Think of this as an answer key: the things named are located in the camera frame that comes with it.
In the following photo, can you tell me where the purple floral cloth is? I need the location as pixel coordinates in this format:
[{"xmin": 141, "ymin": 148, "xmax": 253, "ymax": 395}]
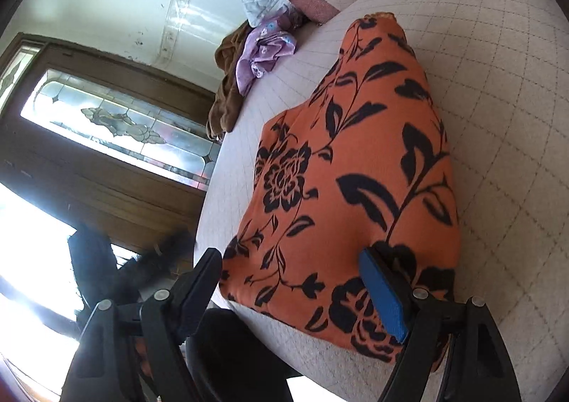
[{"xmin": 235, "ymin": 13, "xmax": 298, "ymax": 96}]

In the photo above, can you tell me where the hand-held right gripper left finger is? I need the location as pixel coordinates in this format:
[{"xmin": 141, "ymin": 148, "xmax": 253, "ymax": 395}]
[{"xmin": 60, "ymin": 247, "xmax": 223, "ymax": 402}]

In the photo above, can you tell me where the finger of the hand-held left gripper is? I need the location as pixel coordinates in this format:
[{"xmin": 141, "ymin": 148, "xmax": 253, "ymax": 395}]
[{"xmin": 118, "ymin": 228, "xmax": 196, "ymax": 285}]

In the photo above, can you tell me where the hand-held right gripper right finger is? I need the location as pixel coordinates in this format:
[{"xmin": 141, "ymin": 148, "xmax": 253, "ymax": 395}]
[{"xmin": 359, "ymin": 243, "xmax": 522, "ymax": 402}]

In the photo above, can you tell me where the wooden stained glass door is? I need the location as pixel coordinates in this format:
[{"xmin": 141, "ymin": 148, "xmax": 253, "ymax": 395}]
[{"xmin": 0, "ymin": 33, "xmax": 223, "ymax": 252}]

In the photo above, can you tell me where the brown cloth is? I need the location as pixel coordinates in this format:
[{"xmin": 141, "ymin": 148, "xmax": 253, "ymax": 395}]
[{"xmin": 207, "ymin": 22, "xmax": 250, "ymax": 142}]

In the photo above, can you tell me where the white quilted bed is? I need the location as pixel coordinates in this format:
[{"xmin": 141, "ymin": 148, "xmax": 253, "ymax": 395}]
[{"xmin": 193, "ymin": 0, "xmax": 569, "ymax": 402}]

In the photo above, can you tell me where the orange black floral cloth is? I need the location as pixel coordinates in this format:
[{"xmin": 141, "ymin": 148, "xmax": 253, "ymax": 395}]
[{"xmin": 220, "ymin": 13, "xmax": 461, "ymax": 371}]

